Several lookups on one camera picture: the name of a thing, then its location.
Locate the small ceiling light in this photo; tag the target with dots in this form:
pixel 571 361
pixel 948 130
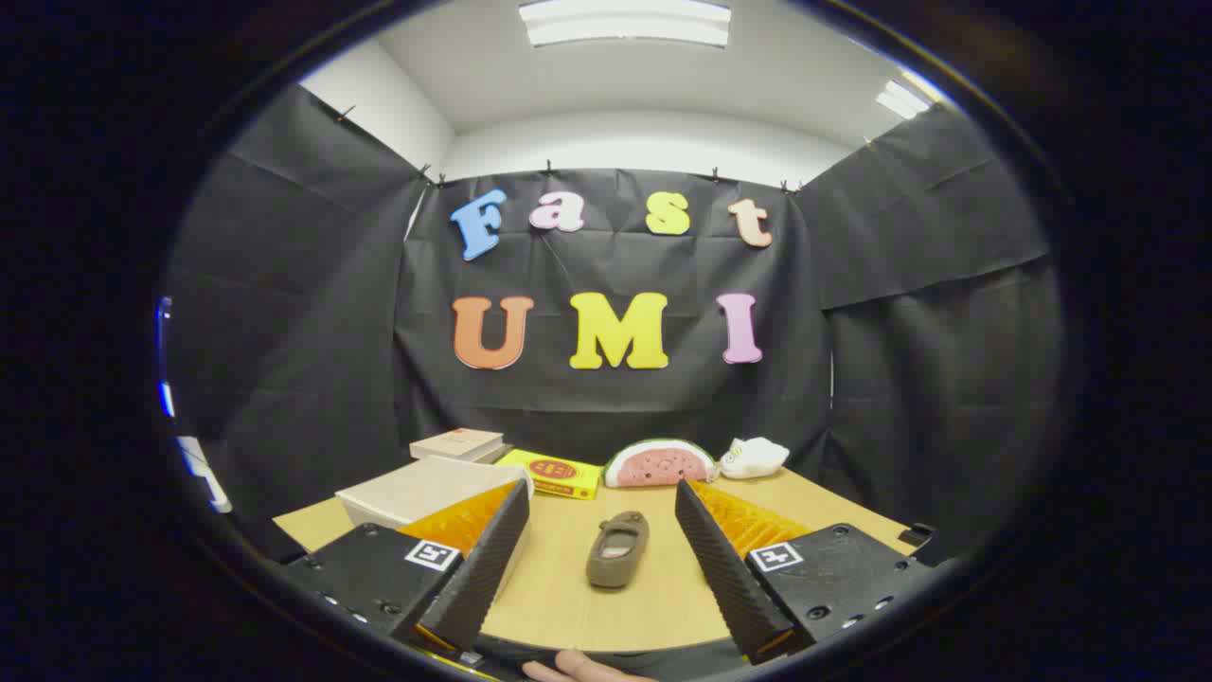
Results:
pixel 901 99

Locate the beige book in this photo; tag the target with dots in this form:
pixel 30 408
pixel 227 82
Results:
pixel 454 443

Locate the cream storage box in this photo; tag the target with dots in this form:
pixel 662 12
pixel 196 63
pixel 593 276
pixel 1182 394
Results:
pixel 417 488

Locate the white plush toy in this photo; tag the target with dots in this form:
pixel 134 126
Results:
pixel 755 459

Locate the black backdrop cloth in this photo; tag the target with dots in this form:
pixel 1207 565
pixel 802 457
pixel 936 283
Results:
pixel 615 407

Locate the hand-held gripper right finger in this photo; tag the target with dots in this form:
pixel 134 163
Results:
pixel 724 578

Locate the long ceiling light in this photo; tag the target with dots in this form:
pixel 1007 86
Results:
pixel 625 24

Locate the brown fuzzy shoe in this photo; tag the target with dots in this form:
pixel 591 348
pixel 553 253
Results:
pixel 630 526

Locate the yellow book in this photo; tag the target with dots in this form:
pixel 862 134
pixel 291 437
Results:
pixel 554 469

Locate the grey book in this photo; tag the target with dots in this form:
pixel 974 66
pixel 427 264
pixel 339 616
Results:
pixel 500 454

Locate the watermelon slice plush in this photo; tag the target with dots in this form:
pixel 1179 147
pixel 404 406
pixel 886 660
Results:
pixel 658 466

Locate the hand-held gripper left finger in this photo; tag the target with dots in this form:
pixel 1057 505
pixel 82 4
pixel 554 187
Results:
pixel 483 568

